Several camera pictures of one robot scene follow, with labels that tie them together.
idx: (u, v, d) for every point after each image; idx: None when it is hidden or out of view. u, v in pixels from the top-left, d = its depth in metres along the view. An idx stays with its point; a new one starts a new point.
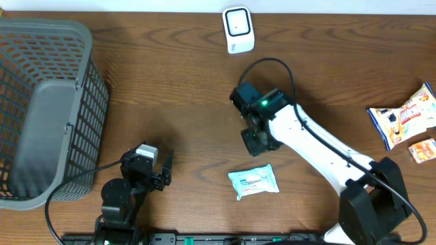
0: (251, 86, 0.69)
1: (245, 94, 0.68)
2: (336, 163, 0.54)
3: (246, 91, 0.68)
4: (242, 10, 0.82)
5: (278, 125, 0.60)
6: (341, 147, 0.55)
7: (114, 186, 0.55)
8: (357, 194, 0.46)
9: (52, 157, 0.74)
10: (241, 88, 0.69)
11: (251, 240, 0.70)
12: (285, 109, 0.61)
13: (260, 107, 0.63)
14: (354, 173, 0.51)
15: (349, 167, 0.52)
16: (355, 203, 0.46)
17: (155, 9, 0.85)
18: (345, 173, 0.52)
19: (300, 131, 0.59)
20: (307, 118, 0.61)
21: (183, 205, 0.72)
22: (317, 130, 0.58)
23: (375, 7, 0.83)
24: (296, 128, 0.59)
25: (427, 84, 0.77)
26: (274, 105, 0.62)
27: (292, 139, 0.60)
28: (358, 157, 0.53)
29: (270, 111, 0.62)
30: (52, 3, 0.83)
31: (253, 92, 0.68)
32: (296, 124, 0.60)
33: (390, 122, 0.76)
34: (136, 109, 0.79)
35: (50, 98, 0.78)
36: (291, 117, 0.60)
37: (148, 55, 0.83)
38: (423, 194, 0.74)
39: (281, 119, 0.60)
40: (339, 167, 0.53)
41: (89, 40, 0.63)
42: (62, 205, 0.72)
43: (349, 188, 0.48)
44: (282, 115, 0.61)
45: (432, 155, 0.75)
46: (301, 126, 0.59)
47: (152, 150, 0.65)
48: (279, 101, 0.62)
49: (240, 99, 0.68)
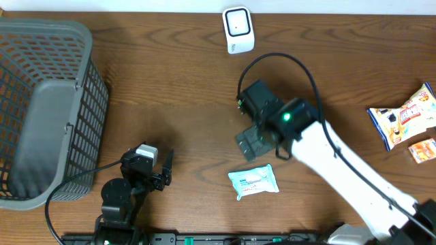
0: (261, 87, 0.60)
1: (256, 98, 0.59)
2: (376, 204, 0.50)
3: (257, 94, 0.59)
4: (242, 10, 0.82)
5: (302, 147, 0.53)
6: (382, 184, 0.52)
7: (114, 187, 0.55)
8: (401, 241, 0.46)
9: (52, 157, 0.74)
10: (252, 91, 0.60)
11: (251, 240, 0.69)
12: (314, 127, 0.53)
13: (283, 123, 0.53)
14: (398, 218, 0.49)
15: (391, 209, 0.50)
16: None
17: (156, 9, 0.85)
18: (387, 216, 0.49)
19: (334, 158, 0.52)
20: (338, 141, 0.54)
21: (183, 205, 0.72)
22: (352, 160, 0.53)
23: (375, 7, 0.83)
24: (328, 154, 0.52)
25: (427, 85, 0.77)
26: (298, 120, 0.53)
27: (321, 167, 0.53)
28: (402, 199, 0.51)
29: (294, 128, 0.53)
30: (52, 4, 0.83)
31: (267, 97, 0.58)
32: (325, 148, 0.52)
33: (390, 122, 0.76)
34: (136, 109, 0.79)
35: (50, 98, 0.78)
36: (321, 140, 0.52)
37: (148, 55, 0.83)
38: (424, 194, 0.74)
39: (308, 142, 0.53)
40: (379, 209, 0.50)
41: (89, 39, 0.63)
42: (62, 205, 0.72)
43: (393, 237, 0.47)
44: (308, 133, 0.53)
45: (432, 155, 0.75)
46: (334, 154, 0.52)
47: (152, 150, 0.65)
48: (303, 114, 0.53)
49: (251, 101, 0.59)
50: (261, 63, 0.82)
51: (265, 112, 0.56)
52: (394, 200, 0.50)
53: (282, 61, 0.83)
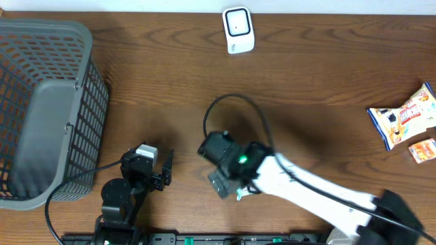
0: (218, 136, 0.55)
1: (214, 148, 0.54)
2: (338, 210, 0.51)
3: (214, 144, 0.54)
4: (242, 10, 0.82)
5: (264, 183, 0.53)
6: (336, 190, 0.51)
7: (114, 187, 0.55)
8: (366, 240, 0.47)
9: (51, 157, 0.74)
10: (210, 143, 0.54)
11: (251, 240, 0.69)
12: (266, 162, 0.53)
13: (242, 167, 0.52)
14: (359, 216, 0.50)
15: (351, 211, 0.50)
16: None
17: (156, 9, 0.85)
18: (350, 218, 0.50)
19: (289, 182, 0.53)
20: (291, 165, 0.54)
21: (183, 205, 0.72)
22: (308, 177, 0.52)
23: (375, 7, 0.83)
24: (285, 183, 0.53)
25: (427, 84, 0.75)
26: (253, 160, 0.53)
27: (283, 192, 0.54)
28: (356, 197, 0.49)
29: (252, 170, 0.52)
30: (52, 3, 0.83)
31: (225, 144, 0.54)
32: (281, 176, 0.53)
33: (390, 122, 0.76)
34: (136, 109, 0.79)
35: (50, 98, 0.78)
36: (274, 169, 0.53)
37: (148, 55, 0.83)
38: (423, 194, 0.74)
39: (266, 177, 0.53)
40: (342, 214, 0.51)
41: (89, 40, 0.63)
42: (62, 205, 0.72)
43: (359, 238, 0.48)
44: (263, 169, 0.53)
45: (432, 155, 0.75)
46: (289, 178, 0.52)
47: (152, 150, 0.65)
48: (257, 154, 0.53)
49: (210, 154, 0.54)
50: (261, 63, 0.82)
51: (227, 162, 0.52)
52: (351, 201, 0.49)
53: (281, 61, 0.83)
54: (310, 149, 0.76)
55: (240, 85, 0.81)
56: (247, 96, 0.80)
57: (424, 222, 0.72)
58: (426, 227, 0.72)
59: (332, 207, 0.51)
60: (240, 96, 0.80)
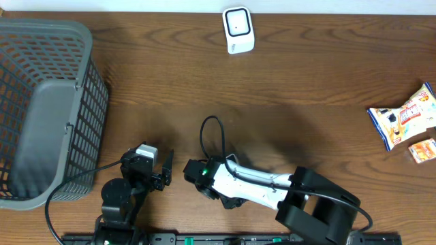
0: (194, 160, 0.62)
1: (191, 171, 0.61)
2: (268, 193, 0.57)
3: (192, 167, 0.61)
4: (242, 10, 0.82)
5: (219, 187, 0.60)
6: (263, 176, 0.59)
7: (114, 186, 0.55)
8: (287, 212, 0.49)
9: (51, 157, 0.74)
10: (189, 169, 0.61)
11: (251, 240, 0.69)
12: (219, 170, 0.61)
13: (206, 179, 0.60)
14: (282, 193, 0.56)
15: (276, 191, 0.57)
16: (290, 222, 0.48)
17: (156, 9, 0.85)
18: (278, 197, 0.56)
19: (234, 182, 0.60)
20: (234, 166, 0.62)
21: (183, 205, 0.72)
22: (247, 173, 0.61)
23: (375, 7, 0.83)
24: (230, 182, 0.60)
25: (427, 84, 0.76)
26: (212, 171, 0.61)
27: (231, 192, 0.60)
28: (279, 178, 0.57)
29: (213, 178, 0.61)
30: (52, 3, 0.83)
31: (200, 166, 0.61)
32: (228, 177, 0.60)
33: (390, 122, 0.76)
34: (136, 109, 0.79)
35: (50, 98, 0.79)
36: (223, 173, 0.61)
37: (148, 55, 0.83)
38: (423, 194, 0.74)
39: (218, 180, 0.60)
40: (271, 197, 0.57)
41: (89, 40, 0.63)
42: (62, 205, 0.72)
43: (280, 211, 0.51)
44: (218, 176, 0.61)
45: (432, 155, 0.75)
46: (233, 177, 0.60)
47: (152, 150, 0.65)
48: (214, 165, 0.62)
49: (189, 175, 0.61)
50: (261, 63, 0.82)
51: (199, 180, 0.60)
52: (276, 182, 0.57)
53: (282, 61, 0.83)
54: (310, 149, 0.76)
55: (240, 85, 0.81)
56: (247, 96, 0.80)
57: (424, 222, 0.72)
58: (426, 227, 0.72)
59: (263, 192, 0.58)
60: (240, 96, 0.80)
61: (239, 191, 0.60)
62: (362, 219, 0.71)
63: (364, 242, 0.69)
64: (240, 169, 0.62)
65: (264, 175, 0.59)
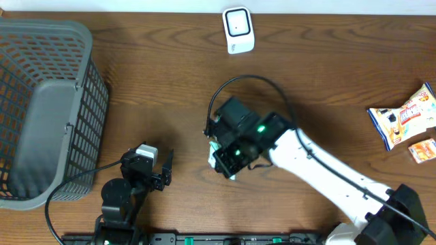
0: (234, 103, 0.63)
1: (235, 116, 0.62)
2: (353, 196, 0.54)
3: (232, 110, 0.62)
4: (242, 10, 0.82)
5: (285, 156, 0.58)
6: (351, 173, 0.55)
7: (114, 186, 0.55)
8: (379, 230, 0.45)
9: (51, 157, 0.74)
10: (227, 107, 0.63)
11: (251, 240, 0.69)
12: (286, 135, 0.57)
13: (259, 134, 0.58)
14: (371, 205, 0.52)
15: (366, 199, 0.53)
16: (378, 239, 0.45)
17: (155, 9, 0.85)
18: (364, 205, 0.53)
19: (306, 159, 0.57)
20: (310, 143, 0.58)
21: (183, 205, 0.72)
22: (325, 158, 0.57)
23: (375, 7, 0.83)
24: (302, 158, 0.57)
25: (427, 84, 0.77)
26: (272, 130, 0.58)
27: (298, 167, 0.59)
28: (372, 186, 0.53)
29: (269, 137, 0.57)
30: (52, 3, 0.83)
31: (242, 113, 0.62)
32: (300, 152, 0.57)
33: (390, 122, 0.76)
34: (136, 109, 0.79)
35: (50, 98, 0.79)
36: (294, 144, 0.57)
37: (148, 55, 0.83)
38: (423, 194, 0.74)
39: (285, 148, 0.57)
40: (355, 199, 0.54)
41: (89, 40, 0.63)
42: (61, 205, 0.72)
43: (370, 225, 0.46)
44: (284, 143, 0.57)
45: (432, 155, 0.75)
46: (307, 154, 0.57)
47: (152, 150, 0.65)
48: (276, 125, 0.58)
49: (229, 118, 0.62)
50: (261, 63, 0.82)
51: (242, 127, 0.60)
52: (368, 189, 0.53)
53: (281, 61, 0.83)
54: None
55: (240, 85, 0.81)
56: (246, 96, 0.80)
57: None
58: None
59: (345, 191, 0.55)
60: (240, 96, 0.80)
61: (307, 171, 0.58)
62: None
63: None
64: (318, 150, 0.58)
65: (355, 173, 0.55)
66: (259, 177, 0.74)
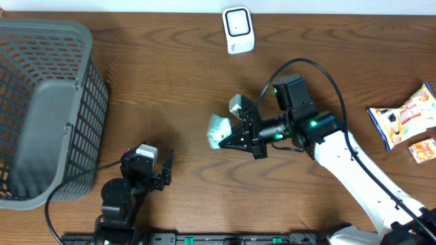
0: (302, 88, 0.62)
1: (296, 96, 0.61)
2: (385, 203, 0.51)
3: (296, 92, 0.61)
4: (242, 10, 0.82)
5: (326, 152, 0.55)
6: (391, 186, 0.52)
7: (114, 186, 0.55)
8: (402, 239, 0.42)
9: (51, 157, 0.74)
10: (293, 90, 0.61)
11: (251, 240, 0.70)
12: (336, 134, 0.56)
13: (308, 127, 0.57)
14: (402, 217, 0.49)
15: (398, 209, 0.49)
16: None
17: (155, 9, 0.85)
18: (394, 216, 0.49)
19: (349, 160, 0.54)
20: (357, 148, 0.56)
21: (183, 205, 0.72)
22: (370, 165, 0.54)
23: (375, 7, 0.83)
24: (346, 158, 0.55)
25: (427, 84, 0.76)
26: (323, 126, 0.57)
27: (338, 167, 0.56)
28: (407, 201, 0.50)
29: (319, 133, 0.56)
30: (52, 3, 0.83)
31: (304, 99, 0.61)
32: (345, 152, 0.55)
33: (390, 122, 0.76)
34: (136, 109, 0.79)
35: (50, 98, 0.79)
36: (341, 145, 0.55)
37: (148, 55, 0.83)
38: (424, 194, 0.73)
39: (332, 145, 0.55)
40: (384, 207, 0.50)
41: (89, 40, 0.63)
42: (61, 205, 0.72)
43: (393, 233, 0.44)
44: (334, 141, 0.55)
45: (432, 155, 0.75)
46: (351, 156, 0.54)
47: (152, 150, 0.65)
48: (330, 124, 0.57)
49: (289, 97, 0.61)
50: (261, 63, 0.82)
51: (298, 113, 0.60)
52: (402, 200, 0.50)
53: (281, 61, 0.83)
54: None
55: (240, 85, 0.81)
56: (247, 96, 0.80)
57: None
58: None
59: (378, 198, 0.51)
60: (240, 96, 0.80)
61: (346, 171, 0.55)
62: (361, 218, 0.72)
63: None
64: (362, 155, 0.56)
65: (393, 184, 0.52)
66: (259, 177, 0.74)
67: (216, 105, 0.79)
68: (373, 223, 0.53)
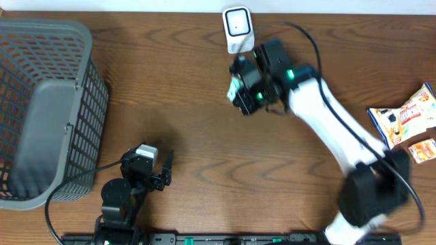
0: (278, 49, 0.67)
1: (273, 56, 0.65)
2: (351, 143, 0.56)
3: (272, 51, 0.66)
4: (242, 10, 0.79)
5: (302, 101, 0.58)
6: (357, 130, 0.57)
7: (114, 187, 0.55)
8: (362, 175, 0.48)
9: (51, 157, 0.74)
10: (269, 50, 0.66)
11: (251, 240, 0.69)
12: (311, 86, 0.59)
13: (285, 77, 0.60)
14: (365, 155, 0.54)
15: (362, 149, 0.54)
16: (359, 183, 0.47)
17: (155, 8, 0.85)
18: (358, 154, 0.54)
19: (321, 108, 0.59)
20: (330, 96, 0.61)
21: (183, 205, 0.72)
22: (338, 111, 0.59)
23: (375, 7, 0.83)
24: (319, 105, 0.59)
25: (427, 84, 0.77)
26: (299, 77, 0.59)
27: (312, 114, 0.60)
28: (371, 142, 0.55)
29: (294, 82, 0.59)
30: (51, 3, 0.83)
31: (279, 57, 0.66)
32: (319, 100, 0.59)
33: (390, 122, 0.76)
34: (136, 109, 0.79)
35: (50, 98, 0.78)
36: (314, 93, 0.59)
37: (148, 54, 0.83)
38: (424, 194, 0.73)
39: (306, 95, 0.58)
40: (352, 149, 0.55)
41: (89, 40, 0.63)
42: (61, 205, 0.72)
43: (357, 170, 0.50)
44: (308, 89, 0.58)
45: (432, 155, 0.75)
46: (323, 103, 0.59)
47: (152, 150, 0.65)
48: (306, 75, 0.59)
49: (266, 56, 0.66)
50: None
51: (274, 68, 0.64)
52: (366, 139, 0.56)
53: None
54: (311, 149, 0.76)
55: None
56: None
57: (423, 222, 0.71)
58: (426, 227, 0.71)
59: (346, 140, 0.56)
60: None
61: (317, 117, 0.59)
62: None
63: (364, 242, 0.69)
64: (334, 105, 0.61)
65: (360, 129, 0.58)
66: (259, 177, 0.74)
67: (216, 106, 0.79)
68: (340, 159, 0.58)
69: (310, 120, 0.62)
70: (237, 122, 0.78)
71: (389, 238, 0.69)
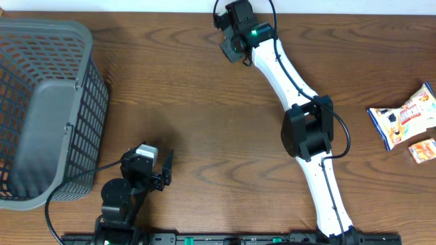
0: (246, 5, 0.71)
1: (242, 12, 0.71)
2: (291, 92, 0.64)
3: (242, 7, 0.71)
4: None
5: (259, 53, 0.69)
6: (298, 80, 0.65)
7: (114, 187, 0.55)
8: (298, 113, 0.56)
9: (51, 157, 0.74)
10: (239, 7, 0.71)
11: (251, 240, 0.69)
12: (268, 43, 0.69)
13: (249, 35, 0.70)
14: (300, 101, 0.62)
15: (299, 96, 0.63)
16: (293, 120, 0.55)
17: (155, 8, 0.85)
18: (295, 101, 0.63)
19: (274, 62, 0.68)
20: (283, 53, 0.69)
21: (183, 205, 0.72)
22: (287, 65, 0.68)
23: (375, 7, 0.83)
24: (271, 59, 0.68)
25: (427, 84, 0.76)
26: (261, 35, 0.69)
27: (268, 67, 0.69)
28: (308, 90, 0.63)
29: (256, 39, 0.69)
30: (51, 3, 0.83)
31: (248, 14, 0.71)
32: (272, 55, 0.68)
33: (390, 122, 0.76)
34: (136, 109, 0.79)
35: (50, 98, 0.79)
36: (270, 50, 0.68)
37: (148, 55, 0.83)
38: (423, 194, 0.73)
39: (262, 48, 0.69)
40: (289, 94, 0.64)
41: (89, 41, 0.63)
42: (62, 205, 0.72)
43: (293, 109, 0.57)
44: (265, 46, 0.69)
45: (432, 155, 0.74)
46: (274, 58, 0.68)
47: (152, 150, 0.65)
48: (266, 33, 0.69)
49: (236, 14, 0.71)
50: None
51: (242, 26, 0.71)
52: (303, 90, 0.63)
53: None
54: None
55: (240, 85, 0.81)
56: (246, 96, 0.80)
57: (422, 222, 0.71)
58: (426, 228, 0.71)
59: (288, 88, 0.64)
60: (240, 96, 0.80)
61: (271, 69, 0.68)
62: (360, 218, 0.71)
63: (364, 242, 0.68)
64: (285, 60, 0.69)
65: (300, 80, 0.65)
66: (259, 177, 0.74)
67: (216, 106, 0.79)
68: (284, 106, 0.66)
69: (266, 71, 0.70)
70: (237, 122, 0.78)
71: (390, 238, 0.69)
